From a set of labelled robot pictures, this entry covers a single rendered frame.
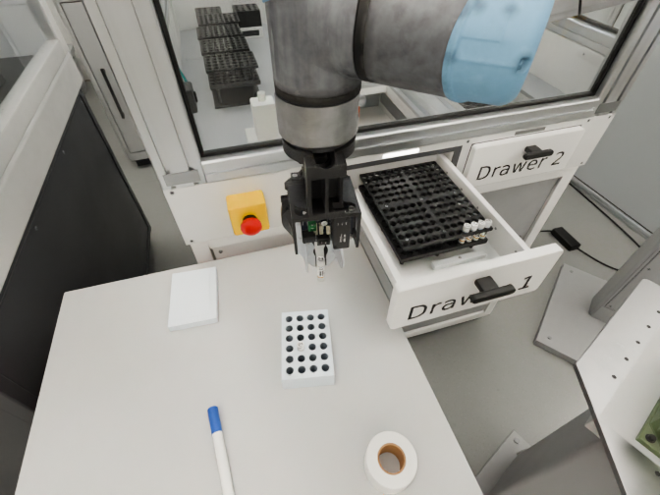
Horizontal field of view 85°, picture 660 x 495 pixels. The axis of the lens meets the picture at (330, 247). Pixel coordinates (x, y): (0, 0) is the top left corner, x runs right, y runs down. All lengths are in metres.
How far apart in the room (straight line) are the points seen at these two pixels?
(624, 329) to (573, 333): 0.94
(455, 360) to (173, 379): 1.14
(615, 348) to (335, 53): 0.71
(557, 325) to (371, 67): 1.61
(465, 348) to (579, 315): 0.52
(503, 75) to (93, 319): 0.76
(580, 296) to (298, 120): 1.75
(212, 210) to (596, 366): 0.75
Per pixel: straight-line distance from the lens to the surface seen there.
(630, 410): 0.79
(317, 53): 0.29
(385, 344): 0.68
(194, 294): 0.76
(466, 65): 0.26
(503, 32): 0.26
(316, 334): 0.64
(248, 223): 0.69
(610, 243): 2.36
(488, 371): 1.60
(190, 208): 0.75
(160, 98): 0.64
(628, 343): 0.86
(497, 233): 0.75
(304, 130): 0.32
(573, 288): 1.97
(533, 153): 0.93
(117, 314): 0.81
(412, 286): 0.54
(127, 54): 0.62
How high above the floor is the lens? 1.36
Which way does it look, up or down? 47 degrees down
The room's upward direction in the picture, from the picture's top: straight up
